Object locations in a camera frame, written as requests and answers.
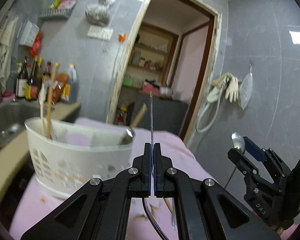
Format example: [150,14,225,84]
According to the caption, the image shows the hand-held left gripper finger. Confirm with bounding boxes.
[154,142,282,240]
[20,142,154,240]

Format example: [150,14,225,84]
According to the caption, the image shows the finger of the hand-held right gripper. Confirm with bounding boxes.
[227,147,276,188]
[242,136,292,185]

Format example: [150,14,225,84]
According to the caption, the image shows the white plastic utensil basket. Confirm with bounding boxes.
[24,117,135,199]

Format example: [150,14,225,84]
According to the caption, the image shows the pink floral cloth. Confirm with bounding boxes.
[9,117,300,240]

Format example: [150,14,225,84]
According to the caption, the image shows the white mesh bag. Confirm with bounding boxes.
[239,64,253,110]

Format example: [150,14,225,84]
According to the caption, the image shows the dark grey cabinet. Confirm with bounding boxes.
[134,91,189,138]

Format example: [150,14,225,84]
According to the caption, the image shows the cream rubber gloves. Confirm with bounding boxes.
[211,72,239,103]

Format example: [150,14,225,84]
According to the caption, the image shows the wooden shelf unit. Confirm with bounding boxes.
[122,22,179,90]

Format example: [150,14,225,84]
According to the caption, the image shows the large cooking oil jug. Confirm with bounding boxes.
[65,64,78,102]

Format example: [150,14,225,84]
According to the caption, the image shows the small dark sauce bottle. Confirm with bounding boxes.
[42,61,52,78]

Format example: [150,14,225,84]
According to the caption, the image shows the stainless steel sink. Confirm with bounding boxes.
[0,101,44,140]

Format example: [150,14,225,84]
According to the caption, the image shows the dark wine bottle white label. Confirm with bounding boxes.
[16,62,28,98]

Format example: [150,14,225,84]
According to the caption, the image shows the hanging clear plastic bag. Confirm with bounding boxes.
[85,0,115,27]

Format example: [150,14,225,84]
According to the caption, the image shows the red plastic bag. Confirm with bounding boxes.
[31,32,43,57]

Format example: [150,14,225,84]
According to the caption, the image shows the red snack packet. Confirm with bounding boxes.
[59,0,78,10]

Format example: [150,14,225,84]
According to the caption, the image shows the hanging beige towel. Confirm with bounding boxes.
[0,15,19,85]

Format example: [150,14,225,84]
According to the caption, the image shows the hanging wooden board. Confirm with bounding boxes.
[0,12,12,45]

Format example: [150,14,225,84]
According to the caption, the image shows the white shower hose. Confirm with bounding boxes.
[195,80,228,133]

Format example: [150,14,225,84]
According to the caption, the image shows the wooden door frame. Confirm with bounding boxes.
[106,0,222,148]

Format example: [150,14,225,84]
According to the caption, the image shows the white wall socket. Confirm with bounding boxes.
[101,27,114,40]

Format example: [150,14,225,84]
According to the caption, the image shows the white wall switch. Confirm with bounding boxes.
[87,26,102,39]

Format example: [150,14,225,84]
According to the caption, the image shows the white slotted wall holder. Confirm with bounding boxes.
[19,20,40,47]

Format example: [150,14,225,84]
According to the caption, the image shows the grey wall shelf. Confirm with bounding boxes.
[39,7,73,20]

